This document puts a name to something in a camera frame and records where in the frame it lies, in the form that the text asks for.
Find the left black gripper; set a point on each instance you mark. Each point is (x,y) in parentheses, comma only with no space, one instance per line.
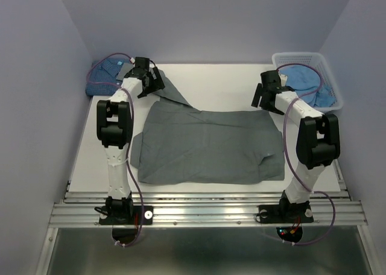
(156,83)

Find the light blue crumpled shirt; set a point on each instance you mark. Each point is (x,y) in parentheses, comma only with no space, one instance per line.
(304,80)

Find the aluminium mounting rail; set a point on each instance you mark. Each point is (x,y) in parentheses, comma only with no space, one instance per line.
(206,210)

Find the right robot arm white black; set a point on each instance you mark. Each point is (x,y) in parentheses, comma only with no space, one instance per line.
(317,146)

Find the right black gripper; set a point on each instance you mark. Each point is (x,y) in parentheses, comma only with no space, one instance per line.
(260,91)

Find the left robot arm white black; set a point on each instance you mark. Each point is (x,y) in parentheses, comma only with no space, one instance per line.
(114,129)

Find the grey long sleeve shirt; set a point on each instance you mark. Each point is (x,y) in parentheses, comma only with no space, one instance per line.
(181,144)

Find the folded blue checked shirt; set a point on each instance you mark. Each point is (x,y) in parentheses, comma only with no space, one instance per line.
(102,79)

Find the white plastic basket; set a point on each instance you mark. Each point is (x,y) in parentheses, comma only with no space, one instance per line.
(317,63)

